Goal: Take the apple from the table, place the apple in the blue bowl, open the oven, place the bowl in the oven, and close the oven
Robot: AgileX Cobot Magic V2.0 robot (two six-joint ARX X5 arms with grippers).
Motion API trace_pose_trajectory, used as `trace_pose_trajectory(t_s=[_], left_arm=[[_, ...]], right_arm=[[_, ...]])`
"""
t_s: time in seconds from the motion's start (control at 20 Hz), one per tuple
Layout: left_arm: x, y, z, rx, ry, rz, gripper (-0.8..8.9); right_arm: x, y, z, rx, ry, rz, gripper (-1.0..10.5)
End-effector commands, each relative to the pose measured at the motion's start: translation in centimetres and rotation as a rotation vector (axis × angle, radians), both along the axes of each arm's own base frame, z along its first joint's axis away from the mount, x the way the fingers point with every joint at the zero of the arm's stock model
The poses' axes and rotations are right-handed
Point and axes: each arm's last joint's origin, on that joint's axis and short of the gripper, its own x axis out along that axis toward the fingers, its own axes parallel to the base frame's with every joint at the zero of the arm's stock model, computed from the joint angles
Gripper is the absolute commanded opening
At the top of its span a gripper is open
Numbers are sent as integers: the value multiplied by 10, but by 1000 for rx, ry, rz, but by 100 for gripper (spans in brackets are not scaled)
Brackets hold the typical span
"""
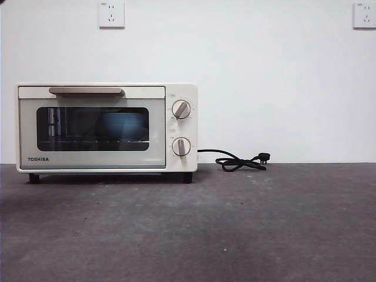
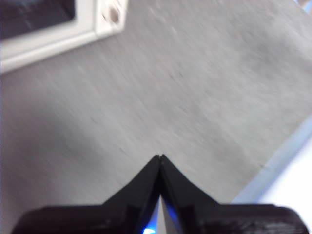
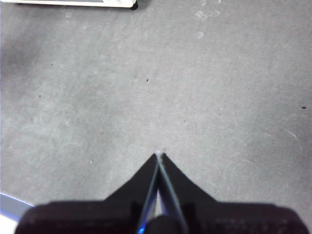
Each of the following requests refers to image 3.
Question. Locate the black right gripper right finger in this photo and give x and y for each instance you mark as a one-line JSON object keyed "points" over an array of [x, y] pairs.
{"points": [[231, 217]]}

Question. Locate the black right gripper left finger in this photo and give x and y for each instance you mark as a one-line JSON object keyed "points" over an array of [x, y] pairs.
{"points": [[97, 217]]}

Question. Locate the cream Toshiba toaster oven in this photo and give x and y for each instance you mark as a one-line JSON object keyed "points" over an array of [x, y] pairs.
{"points": [[117, 3]]}

